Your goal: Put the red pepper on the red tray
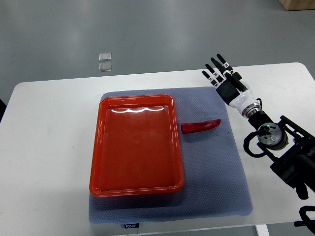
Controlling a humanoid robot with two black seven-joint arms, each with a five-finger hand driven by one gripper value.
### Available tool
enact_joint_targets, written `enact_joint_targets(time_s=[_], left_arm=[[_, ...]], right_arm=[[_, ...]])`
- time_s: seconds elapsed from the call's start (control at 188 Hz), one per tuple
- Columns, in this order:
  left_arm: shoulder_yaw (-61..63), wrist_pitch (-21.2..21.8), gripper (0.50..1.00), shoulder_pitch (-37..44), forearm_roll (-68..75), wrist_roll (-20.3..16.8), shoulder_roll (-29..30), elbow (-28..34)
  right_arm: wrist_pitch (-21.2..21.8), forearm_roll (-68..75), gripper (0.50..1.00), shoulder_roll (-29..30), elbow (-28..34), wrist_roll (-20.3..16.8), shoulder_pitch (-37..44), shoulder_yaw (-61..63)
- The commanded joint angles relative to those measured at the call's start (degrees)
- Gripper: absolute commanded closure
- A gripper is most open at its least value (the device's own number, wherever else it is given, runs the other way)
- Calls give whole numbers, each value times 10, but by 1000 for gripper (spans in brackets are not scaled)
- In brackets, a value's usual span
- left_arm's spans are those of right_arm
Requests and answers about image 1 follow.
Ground white table leg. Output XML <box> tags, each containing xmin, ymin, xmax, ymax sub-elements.
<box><xmin>255</xmin><ymin>224</ymin><xmax>269</xmax><ymax>236</ymax></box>

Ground blue label table edge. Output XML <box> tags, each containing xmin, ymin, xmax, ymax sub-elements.
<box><xmin>294</xmin><ymin>221</ymin><xmax>306</xmax><ymax>227</ymax></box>

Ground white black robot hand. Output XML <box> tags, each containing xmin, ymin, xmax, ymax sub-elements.
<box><xmin>202</xmin><ymin>54</ymin><xmax>259</xmax><ymax>116</ymax></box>

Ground upper floor socket plate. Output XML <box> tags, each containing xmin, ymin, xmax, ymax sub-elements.
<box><xmin>98</xmin><ymin>53</ymin><xmax>112</xmax><ymax>61</ymax></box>

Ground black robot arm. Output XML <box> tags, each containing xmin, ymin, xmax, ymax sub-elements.
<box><xmin>202</xmin><ymin>54</ymin><xmax>315</xmax><ymax>200</ymax></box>

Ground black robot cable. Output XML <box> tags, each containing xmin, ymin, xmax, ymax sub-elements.
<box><xmin>298</xmin><ymin>206</ymin><xmax>315</xmax><ymax>228</ymax></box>

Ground wooden box corner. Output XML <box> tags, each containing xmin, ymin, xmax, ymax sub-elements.
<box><xmin>279</xmin><ymin>0</ymin><xmax>315</xmax><ymax>11</ymax></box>

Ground black table label tag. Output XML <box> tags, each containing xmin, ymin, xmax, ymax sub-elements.
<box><xmin>124</xmin><ymin>223</ymin><xmax>140</xmax><ymax>229</ymax></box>

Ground red plastic tray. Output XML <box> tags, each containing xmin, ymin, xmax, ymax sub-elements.
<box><xmin>89</xmin><ymin>94</ymin><xmax>184</xmax><ymax>198</ymax></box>

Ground red pepper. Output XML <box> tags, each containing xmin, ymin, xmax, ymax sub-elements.
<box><xmin>181</xmin><ymin>119</ymin><xmax>221</xmax><ymax>134</ymax></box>

